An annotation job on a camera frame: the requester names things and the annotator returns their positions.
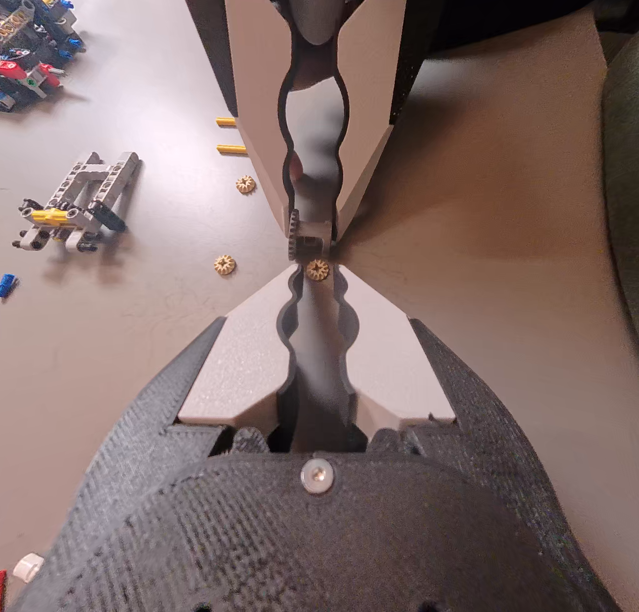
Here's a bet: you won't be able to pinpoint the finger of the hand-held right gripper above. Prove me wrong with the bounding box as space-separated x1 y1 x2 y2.
329 0 408 245
223 0 303 238

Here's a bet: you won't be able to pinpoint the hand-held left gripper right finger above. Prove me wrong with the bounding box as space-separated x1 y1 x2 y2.
333 265 457 433

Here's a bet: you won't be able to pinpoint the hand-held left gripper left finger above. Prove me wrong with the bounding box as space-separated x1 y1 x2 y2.
176 265 303 428

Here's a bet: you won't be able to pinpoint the dark green cloth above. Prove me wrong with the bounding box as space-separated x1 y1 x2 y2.
601 38 639 333

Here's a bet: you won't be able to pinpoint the grey lego frame assembly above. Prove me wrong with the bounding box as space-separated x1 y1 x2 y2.
12 152 140 252

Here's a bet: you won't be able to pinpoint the grey lego differential housing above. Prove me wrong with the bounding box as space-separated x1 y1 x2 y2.
287 207 334 262

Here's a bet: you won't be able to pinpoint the person's right forearm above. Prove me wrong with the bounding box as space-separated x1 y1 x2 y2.
427 0 605 61

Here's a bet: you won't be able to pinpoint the white lego connector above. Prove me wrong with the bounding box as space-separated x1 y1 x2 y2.
12 552 46 584

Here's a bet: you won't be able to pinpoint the lego car model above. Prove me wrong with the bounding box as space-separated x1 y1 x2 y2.
0 0 88 113

